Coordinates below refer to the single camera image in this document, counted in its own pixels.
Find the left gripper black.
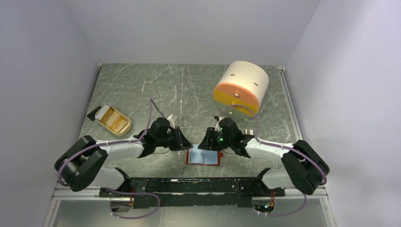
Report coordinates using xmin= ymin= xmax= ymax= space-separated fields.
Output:
xmin=156 ymin=126 xmax=193 ymax=151

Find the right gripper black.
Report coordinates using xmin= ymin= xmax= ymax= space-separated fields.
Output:
xmin=198 ymin=127 xmax=233 ymax=151

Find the red leather card holder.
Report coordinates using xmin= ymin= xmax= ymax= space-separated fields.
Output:
xmin=186 ymin=144 xmax=223 ymax=166

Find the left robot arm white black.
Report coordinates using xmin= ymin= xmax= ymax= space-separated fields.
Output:
xmin=54 ymin=117 xmax=193 ymax=197

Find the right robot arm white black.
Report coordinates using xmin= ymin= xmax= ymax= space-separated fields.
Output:
xmin=198 ymin=118 xmax=330 ymax=196

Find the gold metal card tray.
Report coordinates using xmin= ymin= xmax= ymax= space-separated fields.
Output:
xmin=94 ymin=105 xmax=132 ymax=137

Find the stack of credit cards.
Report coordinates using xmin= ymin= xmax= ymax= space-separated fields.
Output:
xmin=100 ymin=107 xmax=128 ymax=133

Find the black card beside tray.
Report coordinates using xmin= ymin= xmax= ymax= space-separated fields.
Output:
xmin=87 ymin=106 xmax=102 ymax=122

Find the cream cylindrical drawer box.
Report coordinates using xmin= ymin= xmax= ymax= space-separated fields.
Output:
xmin=213 ymin=61 xmax=270 ymax=119

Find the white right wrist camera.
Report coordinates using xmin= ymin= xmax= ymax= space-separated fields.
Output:
xmin=214 ymin=116 xmax=224 ymax=131

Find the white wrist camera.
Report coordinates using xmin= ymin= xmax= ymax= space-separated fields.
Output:
xmin=214 ymin=116 xmax=224 ymax=131
xmin=167 ymin=114 xmax=178 ymax=128

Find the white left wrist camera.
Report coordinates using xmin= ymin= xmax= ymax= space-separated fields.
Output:
xmin=167 ymin=114 xmax=178 ymax=128

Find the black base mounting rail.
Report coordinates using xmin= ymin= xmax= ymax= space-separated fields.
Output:
xmin=99 ymin=177 xmax=285 ymax=209

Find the aluminium frame rail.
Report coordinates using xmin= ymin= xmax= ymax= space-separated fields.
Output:
xmin=52 ymin=183 xmax=329 ymax=201

